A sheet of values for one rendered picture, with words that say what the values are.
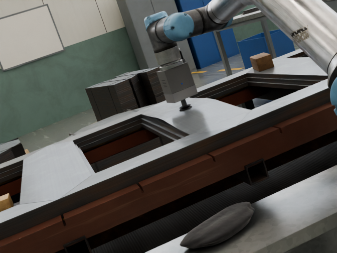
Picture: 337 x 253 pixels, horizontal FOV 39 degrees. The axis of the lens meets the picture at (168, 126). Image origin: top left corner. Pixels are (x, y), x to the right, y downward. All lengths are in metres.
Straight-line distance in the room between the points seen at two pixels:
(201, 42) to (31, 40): 3.36
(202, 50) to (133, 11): 1.65
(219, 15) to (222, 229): 0.60
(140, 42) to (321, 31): 8.54
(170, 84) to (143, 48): 7.92
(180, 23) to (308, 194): 0.56
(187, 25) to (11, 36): 8.16
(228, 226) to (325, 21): 0.46
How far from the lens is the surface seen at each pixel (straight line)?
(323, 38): 0.85
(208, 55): 9.95
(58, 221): 1.06
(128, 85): 5.73
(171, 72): 1.44
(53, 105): 9.47
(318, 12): 0.88
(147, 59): 9.35
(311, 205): 1.08
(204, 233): 1.03
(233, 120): 1.21
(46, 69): 9.46
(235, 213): 1.07
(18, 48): 9.39
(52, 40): 9.50
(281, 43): 6.21
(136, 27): 9.34
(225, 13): 1.32
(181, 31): 1.32
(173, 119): 1.41
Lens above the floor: 1.15
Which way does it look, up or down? 12 degrees down
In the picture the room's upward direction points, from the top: 19 degrees counter-clockwise
